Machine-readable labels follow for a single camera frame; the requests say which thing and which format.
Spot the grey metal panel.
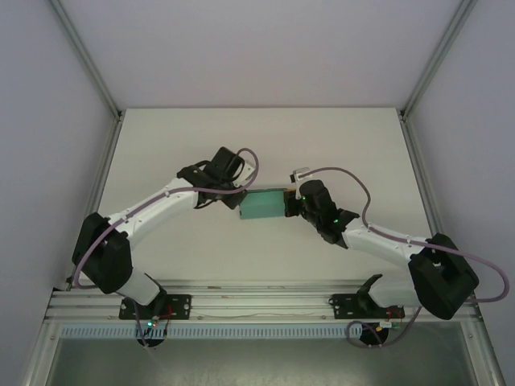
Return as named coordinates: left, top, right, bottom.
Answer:
left=44, top=337, right=484, bottom=386

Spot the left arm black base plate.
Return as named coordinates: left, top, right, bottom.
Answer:
left=118, top=293, right=192, bottom=322

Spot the black round cable grommet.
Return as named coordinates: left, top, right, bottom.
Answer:
left=135, top=336, right=166, bottom=350
left=359, top=323, right=390, bottom=347

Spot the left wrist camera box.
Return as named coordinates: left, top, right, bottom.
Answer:
left=240, top=160, right=258, bottom=188

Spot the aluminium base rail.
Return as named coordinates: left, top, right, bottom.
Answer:
left=46, top=280, right=482, bottom=325

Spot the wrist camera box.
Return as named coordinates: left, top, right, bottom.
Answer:
left=240, top=160, right=258, bottom=188
left=289, top=167, right=314, bottom=187

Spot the slotted grey cable duct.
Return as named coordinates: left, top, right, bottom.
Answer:
left=59, top=324, right=355, bottom=339

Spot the aluminium frame corner post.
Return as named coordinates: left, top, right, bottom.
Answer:
left=50, top=0, right=123, bottom=120
left=400, top=0, right=476, bottom=117

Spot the aluminium front frame post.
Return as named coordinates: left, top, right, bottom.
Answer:
left=462, top=317, right=509, bottom=386
left=22, top=321, right=61, bottom=386

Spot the aluminium table side rail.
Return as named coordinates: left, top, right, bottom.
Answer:
left=64, top=114, right=124, bottom=290
left=398, top=112, right=443, bottom=242

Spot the green paper box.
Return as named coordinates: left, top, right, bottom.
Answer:
left=237, top=187, right=287, bottom=221

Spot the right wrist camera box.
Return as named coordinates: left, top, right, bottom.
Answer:
left=289, top=167, right=314, bottom=187

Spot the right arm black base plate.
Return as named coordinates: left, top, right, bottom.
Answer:
left=328, top=293, right=373, bottom=321

